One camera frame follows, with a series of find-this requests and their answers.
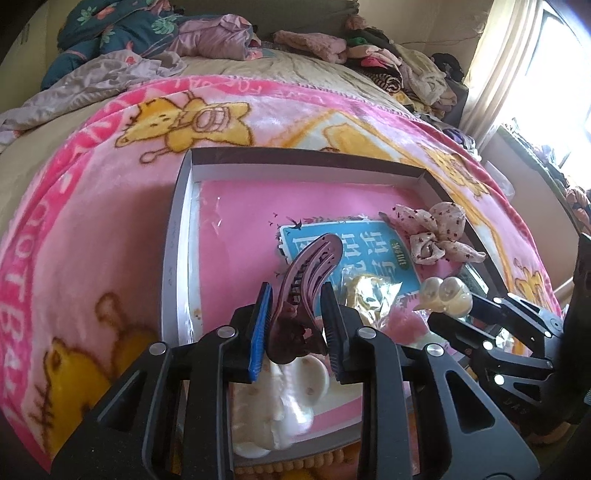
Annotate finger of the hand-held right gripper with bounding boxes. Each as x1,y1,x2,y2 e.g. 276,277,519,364
465,291,555,329
427,313,511,367

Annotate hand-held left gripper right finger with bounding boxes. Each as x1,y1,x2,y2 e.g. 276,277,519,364
322,282,542,480

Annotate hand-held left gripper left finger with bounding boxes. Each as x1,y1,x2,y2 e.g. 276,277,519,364
51,282,278,480

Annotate pearly white hair clip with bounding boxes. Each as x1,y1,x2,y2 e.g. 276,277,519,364
417,276,474,317

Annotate yellow item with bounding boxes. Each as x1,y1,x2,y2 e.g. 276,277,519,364
341,272,406,325

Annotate brown banana hair clip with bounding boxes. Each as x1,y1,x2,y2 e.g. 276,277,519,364
267,233,345,365

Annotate white hair claw clip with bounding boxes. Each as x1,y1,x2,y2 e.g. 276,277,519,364
231,354,331,459

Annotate grey cardboard box pink inside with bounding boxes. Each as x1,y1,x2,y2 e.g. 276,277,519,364
161,148,525,468

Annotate dotted fabric scrunchie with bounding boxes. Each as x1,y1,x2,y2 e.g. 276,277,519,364
379,200,488,266

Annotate pink printed blanket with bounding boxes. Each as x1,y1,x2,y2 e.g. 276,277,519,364
0,76,566,480

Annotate window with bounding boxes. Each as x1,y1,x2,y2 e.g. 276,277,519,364
499,9,591,217

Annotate cream curtain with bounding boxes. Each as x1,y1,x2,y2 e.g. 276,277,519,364
457,0,555,149

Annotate pile of mixed clothes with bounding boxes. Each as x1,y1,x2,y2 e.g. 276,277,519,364
344,16,477,121

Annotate bed with beige sheet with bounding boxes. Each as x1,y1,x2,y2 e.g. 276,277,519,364
0,44,462,232

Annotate pink clothes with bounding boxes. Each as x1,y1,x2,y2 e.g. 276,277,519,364
272,30,348,64

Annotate purple clothes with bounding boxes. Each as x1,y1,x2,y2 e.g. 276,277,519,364
178,14,265,62

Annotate lilac sheet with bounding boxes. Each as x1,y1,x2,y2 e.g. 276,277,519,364
0,50,188,147

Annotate grey headboard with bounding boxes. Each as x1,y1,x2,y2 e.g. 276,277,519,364
175,0,365,42

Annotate dark floral duvet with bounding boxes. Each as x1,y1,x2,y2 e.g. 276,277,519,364
41,0,185,91

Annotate beige coil hair tie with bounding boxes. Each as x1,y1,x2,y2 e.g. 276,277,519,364
235,450,362,480

